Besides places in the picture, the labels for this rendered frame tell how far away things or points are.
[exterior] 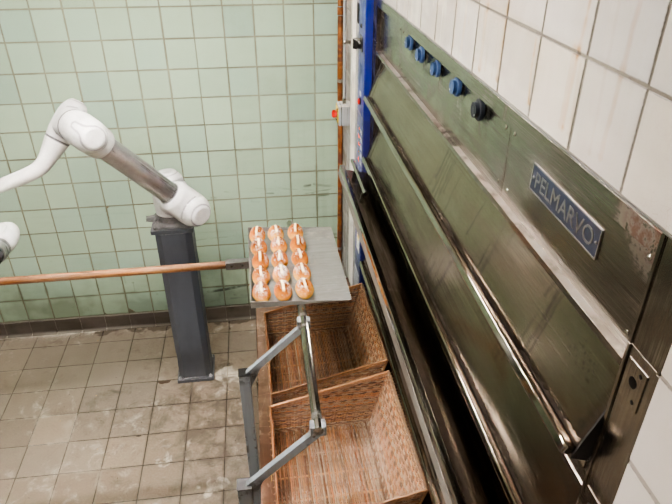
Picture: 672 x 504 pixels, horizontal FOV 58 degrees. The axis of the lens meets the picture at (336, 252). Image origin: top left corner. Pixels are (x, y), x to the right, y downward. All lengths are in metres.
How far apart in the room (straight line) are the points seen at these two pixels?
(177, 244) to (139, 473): 1.13
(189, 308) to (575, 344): 2.56
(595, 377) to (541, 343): 0.15
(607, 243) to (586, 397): 0.24
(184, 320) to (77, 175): 1.02
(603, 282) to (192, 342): 2.79
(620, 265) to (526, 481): 0.51
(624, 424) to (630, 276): 0.20
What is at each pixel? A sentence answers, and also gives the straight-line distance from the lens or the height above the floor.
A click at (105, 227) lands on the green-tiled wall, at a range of 3.81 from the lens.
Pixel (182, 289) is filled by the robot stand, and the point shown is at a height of 0.64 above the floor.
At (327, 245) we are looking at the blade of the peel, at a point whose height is 1.18.
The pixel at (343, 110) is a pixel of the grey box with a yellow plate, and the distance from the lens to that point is 3.10.
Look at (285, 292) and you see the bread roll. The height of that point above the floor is 1.22.
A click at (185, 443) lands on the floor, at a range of 3.35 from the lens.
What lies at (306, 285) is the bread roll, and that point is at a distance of 2.17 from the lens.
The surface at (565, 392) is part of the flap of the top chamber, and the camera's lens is 1.05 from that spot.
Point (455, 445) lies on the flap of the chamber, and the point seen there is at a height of 1.41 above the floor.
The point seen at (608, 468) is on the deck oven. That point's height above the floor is 1.73.
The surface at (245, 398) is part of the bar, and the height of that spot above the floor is 0.84.
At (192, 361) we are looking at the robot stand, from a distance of 3.58.
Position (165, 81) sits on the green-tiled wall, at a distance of 3.42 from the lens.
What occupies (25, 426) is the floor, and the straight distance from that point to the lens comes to 3.72.
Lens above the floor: 2.45
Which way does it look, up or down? 31 degrees down
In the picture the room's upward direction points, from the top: straight up
